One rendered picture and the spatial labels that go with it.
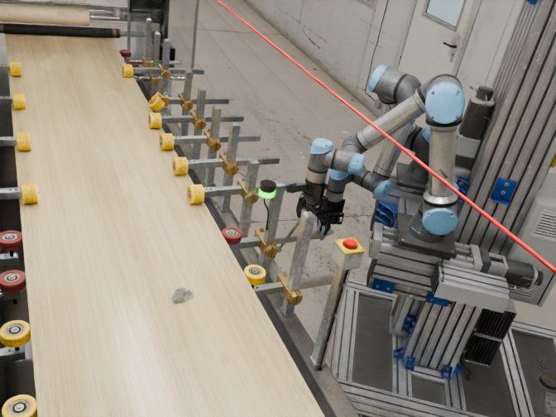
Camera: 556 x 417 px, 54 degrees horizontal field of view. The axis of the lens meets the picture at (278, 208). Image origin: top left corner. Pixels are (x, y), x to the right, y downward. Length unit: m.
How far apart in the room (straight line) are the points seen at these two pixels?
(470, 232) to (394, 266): 0.36
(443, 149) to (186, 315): 0.99
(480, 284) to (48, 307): 1.51
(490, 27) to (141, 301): 3.93
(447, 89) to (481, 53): 3.29
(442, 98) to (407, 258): 0.71
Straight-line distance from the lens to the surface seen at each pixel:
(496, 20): 5.02
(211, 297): 1.89
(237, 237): 2.17
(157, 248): 2.08
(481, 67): 5.08
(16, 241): 2.14
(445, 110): 1.82
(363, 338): 2.91
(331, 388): 1.97
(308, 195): 2.04
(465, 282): 2.20
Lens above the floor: 2.15
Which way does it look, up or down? 31 degrees down
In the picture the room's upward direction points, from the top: 11 degrees clockwise
